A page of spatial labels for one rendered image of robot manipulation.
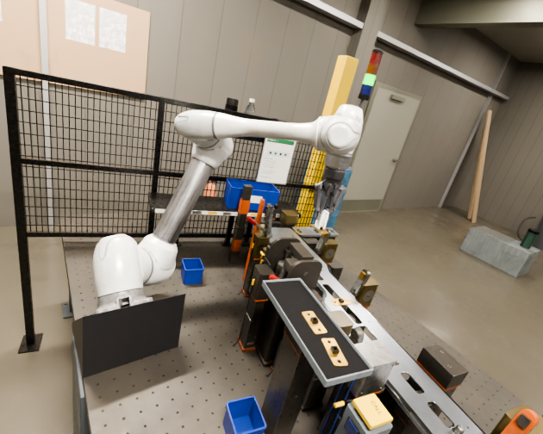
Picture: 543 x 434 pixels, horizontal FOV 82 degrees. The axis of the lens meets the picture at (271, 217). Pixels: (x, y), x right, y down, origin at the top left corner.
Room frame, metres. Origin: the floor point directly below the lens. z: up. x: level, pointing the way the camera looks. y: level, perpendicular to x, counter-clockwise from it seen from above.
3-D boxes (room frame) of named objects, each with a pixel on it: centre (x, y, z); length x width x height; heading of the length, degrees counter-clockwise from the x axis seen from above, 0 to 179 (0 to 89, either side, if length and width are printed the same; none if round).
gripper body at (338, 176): (1.12, -0.18, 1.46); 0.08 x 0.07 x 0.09; 118
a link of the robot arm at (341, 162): (1.13, -0.18, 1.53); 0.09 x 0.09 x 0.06
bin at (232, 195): (1.82, 0.15, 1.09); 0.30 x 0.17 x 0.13; 114
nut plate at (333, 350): (0.61, -0.23, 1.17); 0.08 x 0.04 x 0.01; 19
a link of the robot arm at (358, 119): (1.12, -0.17, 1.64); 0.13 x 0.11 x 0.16; 168
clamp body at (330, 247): (1.53, -0.34, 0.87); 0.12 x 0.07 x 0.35; 119
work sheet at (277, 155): (2.01, 0.06, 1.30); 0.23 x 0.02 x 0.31; 119
